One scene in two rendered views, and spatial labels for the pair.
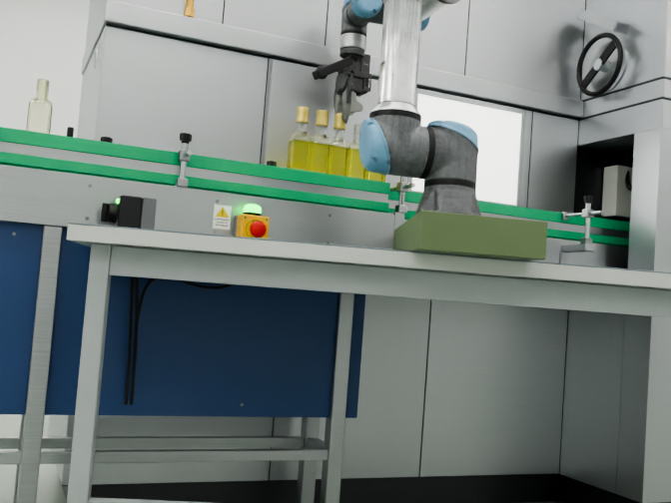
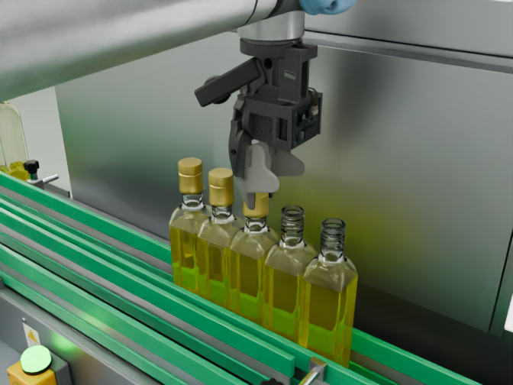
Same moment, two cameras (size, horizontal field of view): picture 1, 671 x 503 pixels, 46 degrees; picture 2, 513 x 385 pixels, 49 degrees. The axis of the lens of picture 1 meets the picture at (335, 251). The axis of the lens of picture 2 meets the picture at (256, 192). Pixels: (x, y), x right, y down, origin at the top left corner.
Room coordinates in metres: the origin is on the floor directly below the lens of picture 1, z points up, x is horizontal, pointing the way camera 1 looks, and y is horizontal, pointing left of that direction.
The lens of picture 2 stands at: (1.87, -0.56, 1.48)
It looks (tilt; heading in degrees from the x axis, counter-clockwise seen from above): 27 degrees down; 60
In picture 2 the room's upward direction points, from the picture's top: straight up
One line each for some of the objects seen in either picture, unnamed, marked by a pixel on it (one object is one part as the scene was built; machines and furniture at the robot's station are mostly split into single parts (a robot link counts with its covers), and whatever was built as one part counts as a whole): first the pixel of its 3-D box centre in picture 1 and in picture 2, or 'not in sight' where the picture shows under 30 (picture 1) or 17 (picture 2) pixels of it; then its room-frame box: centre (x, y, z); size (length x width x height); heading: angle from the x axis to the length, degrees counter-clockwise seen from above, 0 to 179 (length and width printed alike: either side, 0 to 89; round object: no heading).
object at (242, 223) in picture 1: (251, 231); (40, 383); (1.90, 0.21, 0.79); 0.07 x 0.07 x 0.07; 23
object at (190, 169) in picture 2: (303, 115); (190, 176); (2.15, 0.12, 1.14); 0.04 x 0.04 x 0.04
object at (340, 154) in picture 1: (335, 175); (255, 292); (2.20, 0.01, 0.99); 0.06 x 0.06 x 0.21; 24
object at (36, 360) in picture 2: (252, 210); (35, 358); (1.91, 0.21, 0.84); 0.04 x 0.04 x 0.03
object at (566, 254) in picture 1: (581, 233); not in sight; (2.39, -0.75, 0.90); 0.17 x 0.05 x 0.23; 23
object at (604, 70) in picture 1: (602, 65); not in sight; (2.59, -0.85, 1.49); 0.21 x 0.05 x 0.21; 23
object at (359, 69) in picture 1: (352, 73); (275, 92); (2.21, -0.01, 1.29); 0.09 x 0.08 x 0.12; 114
